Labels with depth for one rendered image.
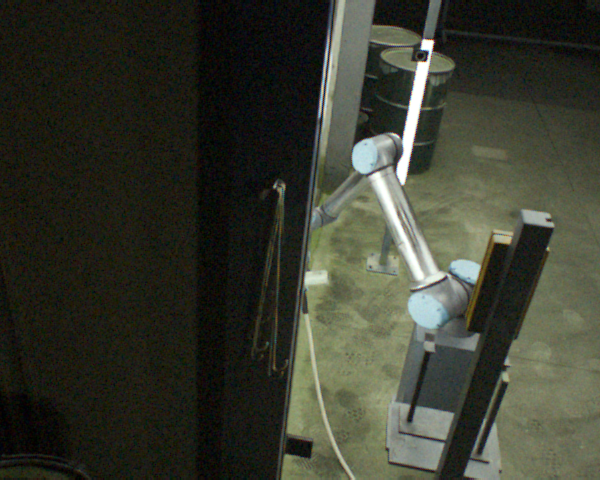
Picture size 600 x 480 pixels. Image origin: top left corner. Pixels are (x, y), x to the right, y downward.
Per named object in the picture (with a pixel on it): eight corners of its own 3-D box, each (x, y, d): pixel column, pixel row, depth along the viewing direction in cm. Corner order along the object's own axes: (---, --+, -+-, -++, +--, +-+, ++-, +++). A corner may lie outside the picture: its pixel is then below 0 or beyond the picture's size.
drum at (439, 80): (358, 146, 544) (373, 45, 496) (421, 149, 551) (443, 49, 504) (370, 177, 495) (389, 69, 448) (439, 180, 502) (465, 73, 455)
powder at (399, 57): (375, 49, 497) (376, 47, 496) (440, 53, 504) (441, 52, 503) (390, 71, 452) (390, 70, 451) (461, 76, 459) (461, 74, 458)
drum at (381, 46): (407, 126, 594) (426, 32, 546) (397, 149, 546) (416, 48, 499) (348, 114, 606) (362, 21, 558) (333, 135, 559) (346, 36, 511)
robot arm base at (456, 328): (476, 311, 259) (482, 292, 254) (480, 341, 243) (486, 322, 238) (430, 303, 261) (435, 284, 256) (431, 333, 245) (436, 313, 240)
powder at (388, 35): (423, 35, 547) (424, 34, 546) (414, 51, 502) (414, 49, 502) (364, 25, 558) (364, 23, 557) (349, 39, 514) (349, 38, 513)
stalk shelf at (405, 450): (387, 464, 175) (388, 461, 174) (390, 404, 194) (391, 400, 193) (499, 486, 173) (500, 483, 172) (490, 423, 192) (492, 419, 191)
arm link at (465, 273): (486, 305, 247) (498, 270, 238) (462, 322, 237) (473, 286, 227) (455, 286, 256) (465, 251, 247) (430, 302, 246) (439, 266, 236)
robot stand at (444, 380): (455, 408, 298) (488, 305, 264) (458, 462, 272) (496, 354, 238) (391, 396, 301) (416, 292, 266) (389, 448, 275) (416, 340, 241)
